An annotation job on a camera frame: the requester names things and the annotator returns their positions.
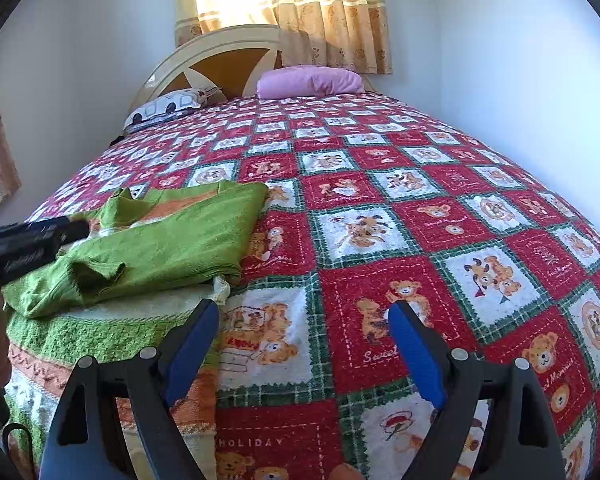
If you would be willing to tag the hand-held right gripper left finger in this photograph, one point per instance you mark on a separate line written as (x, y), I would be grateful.
(195, 352)

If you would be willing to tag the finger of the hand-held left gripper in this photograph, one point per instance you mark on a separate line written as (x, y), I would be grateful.
(75, 230)

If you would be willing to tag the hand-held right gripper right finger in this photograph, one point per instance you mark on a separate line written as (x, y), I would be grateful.
(415, 355)

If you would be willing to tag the green orange striped knit cloth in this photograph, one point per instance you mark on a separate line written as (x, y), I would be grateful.
(105, 332)

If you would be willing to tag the beige window curtain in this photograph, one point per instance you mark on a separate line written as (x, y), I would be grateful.
(2, 170)

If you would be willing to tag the white patterned pillow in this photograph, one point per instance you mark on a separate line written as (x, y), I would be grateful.
(165, 107)

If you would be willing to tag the red teddy bear printed blanket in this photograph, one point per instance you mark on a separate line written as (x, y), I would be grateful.
(380, 195)

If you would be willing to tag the cream and brown headboard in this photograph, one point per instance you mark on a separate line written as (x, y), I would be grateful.
(230, 60)

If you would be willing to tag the pink pillow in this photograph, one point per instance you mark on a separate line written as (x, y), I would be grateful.
(310, 82)

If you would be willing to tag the yellow patterned curtain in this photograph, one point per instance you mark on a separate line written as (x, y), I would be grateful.
(330, 25)

